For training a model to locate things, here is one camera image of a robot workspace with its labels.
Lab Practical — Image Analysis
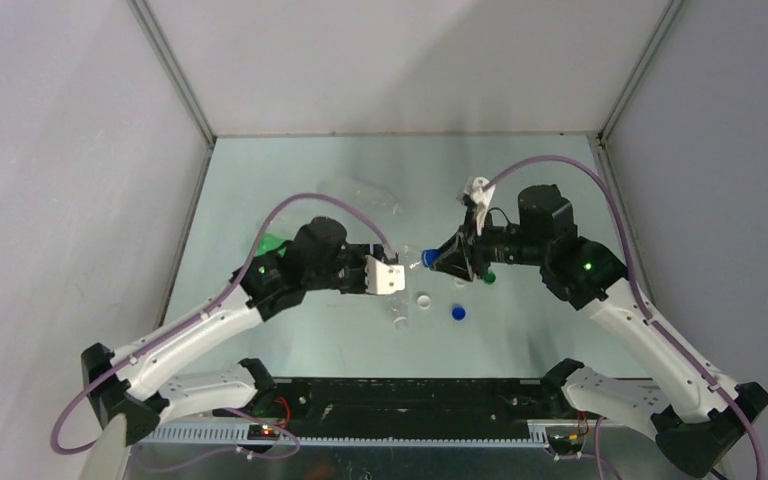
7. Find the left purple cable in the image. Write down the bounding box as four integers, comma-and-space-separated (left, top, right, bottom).
49, 193, 399, 456

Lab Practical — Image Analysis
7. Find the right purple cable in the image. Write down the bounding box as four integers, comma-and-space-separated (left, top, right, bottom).
486, 155, 768, 480

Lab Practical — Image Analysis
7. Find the right circuit board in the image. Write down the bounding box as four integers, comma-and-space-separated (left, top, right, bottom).
548, 434, 587, 457

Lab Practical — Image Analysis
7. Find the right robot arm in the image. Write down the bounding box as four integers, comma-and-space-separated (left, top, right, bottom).
422, 185, 768, 478

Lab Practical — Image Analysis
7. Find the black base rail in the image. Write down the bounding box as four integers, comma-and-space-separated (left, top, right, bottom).
241, 377, 596, 442

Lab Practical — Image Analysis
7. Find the purple cable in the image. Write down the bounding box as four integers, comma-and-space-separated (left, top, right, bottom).
49, 193, 399, 456
486, 155, 768, 480

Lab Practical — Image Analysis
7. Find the green plastic bottle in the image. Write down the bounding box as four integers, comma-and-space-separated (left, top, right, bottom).
256, 232, 292, 257

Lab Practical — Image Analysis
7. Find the circuit board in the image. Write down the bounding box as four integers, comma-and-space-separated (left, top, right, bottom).
246, 424, 282, 441
548, 434, 587, 457

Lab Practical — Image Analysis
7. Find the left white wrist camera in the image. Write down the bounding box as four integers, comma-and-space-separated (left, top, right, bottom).
365, 256, 406, 296

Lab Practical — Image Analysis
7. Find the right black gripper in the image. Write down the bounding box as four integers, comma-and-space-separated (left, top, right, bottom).
429, 206, 546, 282

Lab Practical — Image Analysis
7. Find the clear bottle centre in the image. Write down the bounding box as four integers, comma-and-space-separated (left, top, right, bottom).
388, 290, 409, 330

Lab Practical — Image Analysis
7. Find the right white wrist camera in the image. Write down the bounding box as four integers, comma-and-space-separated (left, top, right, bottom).
457, 176, 495, 237

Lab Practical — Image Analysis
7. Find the left circuit board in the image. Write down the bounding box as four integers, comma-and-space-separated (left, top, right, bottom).
246, 424, 282, 441

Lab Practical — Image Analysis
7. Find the Pepsi label clear bottle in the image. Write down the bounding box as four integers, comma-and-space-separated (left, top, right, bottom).
397, 244, 425, 278

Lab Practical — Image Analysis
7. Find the clear bottle far back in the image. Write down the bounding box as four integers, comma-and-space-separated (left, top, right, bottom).
318, 176, 403, 216

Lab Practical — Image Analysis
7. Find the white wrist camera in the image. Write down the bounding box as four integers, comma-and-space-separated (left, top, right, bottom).
457, 176, 495, 237
365, 256, 406, 296

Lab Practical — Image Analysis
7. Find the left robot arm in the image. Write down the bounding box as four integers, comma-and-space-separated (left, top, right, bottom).
81, 217, 405, 445

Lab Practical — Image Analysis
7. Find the blue cap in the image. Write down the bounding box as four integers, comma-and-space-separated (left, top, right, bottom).
421, 249, 441, 268
450, 304, 467, 321

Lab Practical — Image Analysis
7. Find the white cap near centre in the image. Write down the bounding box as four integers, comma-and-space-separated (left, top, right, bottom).
416, 294, 431, 310

